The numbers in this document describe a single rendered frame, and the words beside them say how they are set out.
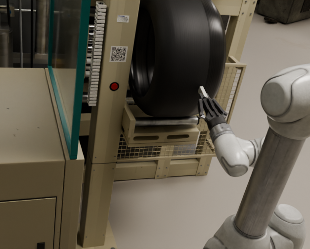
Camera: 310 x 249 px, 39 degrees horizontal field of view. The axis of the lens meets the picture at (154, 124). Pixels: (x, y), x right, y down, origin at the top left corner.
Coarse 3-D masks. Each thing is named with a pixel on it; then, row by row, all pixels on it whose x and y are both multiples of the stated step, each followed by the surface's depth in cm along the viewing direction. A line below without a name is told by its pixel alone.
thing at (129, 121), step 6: (126, 102) 210; (126, 108) 206; (126, 114) 203; (132, 114) 202; (126, 120) 203; (132, 120) 198; (126, 126) 204; (132, 126) 200; (126, 132) 204; (132, 132) 201
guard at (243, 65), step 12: (240, 72) 269; (228, 84) 270; (240, 84) 272; (228, 120) 285; (120, 156) 275; (132, 156) 278; (168, 156) 287; (180, 156) 290; (192, 156) 293; (204, 156) 297; (216, 156) 300
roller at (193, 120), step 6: (138, 120) 204; (144, 120) 205; (150, 120) 206; (156, 120) 207; (162, 120) 208; (168, 120) 209; (174, 120) 210; (180, 120) 211; (186, 120) 212; (192, 120) 214; (198, 120) 215
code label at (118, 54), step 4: (112, 48) 188; (116, 48) 188; (120, 48) 189; (124, 48) 189; (112, 52) 189; (116, 52) 189; (120, 52) 190; (124, 52) 190; (112, 56) 190; (116, 56) 190; (120, 56) 191; (124, 56) 192; (112, 60) 191; (116, 60) 191; (120, 60) 192; (124, 60) 193
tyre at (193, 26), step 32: (160, 0) 185; (192, 0) 187; (160, 32) 179; (192, 32) 179; (224, 32) 189; (160, 64) 180; (192, 64) 180; (224, 64) 189; (160, 96) 187; (192, 96) 189
